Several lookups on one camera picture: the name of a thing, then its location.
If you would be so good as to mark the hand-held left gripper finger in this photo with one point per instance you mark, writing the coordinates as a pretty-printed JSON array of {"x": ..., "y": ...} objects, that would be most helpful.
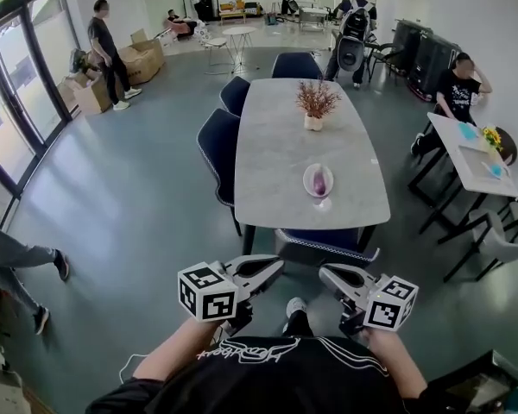
[
  {"x": 259, "y": 258},
  {"x": 265, "y": 280}
]

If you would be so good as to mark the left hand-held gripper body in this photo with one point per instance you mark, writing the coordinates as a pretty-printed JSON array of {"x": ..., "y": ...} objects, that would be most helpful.
[{"x": 207, "y": 296}]

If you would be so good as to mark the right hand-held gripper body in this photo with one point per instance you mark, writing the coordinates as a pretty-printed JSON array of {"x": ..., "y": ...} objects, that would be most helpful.
[{"x": 388, "y": 313}]

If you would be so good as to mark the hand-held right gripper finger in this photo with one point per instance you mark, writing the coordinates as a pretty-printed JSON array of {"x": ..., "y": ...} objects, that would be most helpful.
[
  {"x": 339, "y": 293},
  {"x": 349, "y": 269}
]

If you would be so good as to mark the purple eggplant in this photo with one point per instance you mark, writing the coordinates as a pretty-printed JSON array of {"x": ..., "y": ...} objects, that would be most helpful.
[{"x": 319, "y": 183}]

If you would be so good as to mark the white oval plate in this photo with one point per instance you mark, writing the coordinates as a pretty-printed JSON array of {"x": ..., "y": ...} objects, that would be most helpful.
[{"x": 328, "y": 179}]

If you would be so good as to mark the person's right forearm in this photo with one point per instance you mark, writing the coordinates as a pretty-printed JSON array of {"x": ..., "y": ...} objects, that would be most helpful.
[{"x": 393, "y": 360}]

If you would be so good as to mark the person's left forearm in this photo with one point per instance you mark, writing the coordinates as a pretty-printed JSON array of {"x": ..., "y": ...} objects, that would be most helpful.
[{"x": 177, "y": 347}]

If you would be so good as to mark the grey marble dining table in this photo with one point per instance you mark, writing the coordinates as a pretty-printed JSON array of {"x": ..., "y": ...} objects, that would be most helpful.
[{"x": 276, "y": 166}]

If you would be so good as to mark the person's white shoe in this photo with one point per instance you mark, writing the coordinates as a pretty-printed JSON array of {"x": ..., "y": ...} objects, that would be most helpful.
[{"x": 295, "y": 306}]

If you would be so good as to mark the person's black trouser leg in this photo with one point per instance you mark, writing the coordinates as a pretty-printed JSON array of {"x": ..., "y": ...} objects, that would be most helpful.
[{"x": 298, "y": 326}]

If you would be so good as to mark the person's black printed shirt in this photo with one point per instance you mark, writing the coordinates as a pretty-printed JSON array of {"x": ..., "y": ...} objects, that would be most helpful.
[{"x": 263, "y": 382}]

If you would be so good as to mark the red dried plant white pot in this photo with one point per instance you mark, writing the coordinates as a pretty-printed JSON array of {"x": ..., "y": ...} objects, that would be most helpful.
[{"x": 313, "y": 122}]

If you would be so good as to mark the white table black legs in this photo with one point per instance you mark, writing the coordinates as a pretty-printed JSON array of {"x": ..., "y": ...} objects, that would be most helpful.
[{"x": 475, "y": 166}]

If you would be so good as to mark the small blue object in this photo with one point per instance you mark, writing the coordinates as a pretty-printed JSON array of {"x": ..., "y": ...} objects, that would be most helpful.
[{"x": 496, "y": 171}]

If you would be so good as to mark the large blue object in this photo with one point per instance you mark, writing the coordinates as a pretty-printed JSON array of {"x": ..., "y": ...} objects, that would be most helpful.
[{"x": 468, "y": 131}]

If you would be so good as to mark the yellow sunflower bouquet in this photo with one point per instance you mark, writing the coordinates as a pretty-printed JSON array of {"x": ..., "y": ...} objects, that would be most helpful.
[{"x": 492, "y": 136}]

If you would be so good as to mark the round black chair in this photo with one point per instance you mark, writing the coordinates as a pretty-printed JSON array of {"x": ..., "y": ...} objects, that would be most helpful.
[{"x": 509, "y": 145}]

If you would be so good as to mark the black white backpack device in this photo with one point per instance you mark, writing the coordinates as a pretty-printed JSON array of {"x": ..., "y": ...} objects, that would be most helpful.
[{"x": 349, "y": 54}]

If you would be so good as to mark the black armchair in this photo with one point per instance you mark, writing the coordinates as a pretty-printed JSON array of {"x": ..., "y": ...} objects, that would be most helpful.
[{"x": 388, "y": 52}]

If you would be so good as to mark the black equipment case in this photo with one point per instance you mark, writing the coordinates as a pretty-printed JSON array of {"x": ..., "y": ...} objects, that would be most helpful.
[
  {"x": 408, "y": 45},
  {"x": 429, "y": 63}
]

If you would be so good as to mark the large cardboard box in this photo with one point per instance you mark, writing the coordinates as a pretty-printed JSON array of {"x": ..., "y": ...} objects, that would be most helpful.
[{"x": 142, "y": 65}]

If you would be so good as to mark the small cardboard box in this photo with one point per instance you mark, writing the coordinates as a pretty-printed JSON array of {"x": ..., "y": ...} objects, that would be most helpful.
[{"x": 90, "y": 99}]

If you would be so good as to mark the round white side table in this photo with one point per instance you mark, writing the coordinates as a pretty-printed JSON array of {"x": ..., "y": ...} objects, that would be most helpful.
[{"x": 239, "y": 30}]

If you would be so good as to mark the green floor machine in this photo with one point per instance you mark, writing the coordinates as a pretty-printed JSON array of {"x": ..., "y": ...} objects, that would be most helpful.
[{"x": 271, "y": 18}]

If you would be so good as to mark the pink lounge chair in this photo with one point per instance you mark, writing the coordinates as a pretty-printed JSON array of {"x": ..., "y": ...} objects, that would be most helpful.
[{"x": 181, "y": 29}]

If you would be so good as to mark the wooden sofa yellow cushions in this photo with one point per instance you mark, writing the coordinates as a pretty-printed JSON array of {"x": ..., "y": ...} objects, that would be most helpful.
[{"x": 233, "y": 13}]

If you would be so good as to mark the black framed glass doors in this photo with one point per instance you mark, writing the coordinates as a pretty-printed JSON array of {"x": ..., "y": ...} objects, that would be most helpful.
[{"x": 8, "y": 114}]

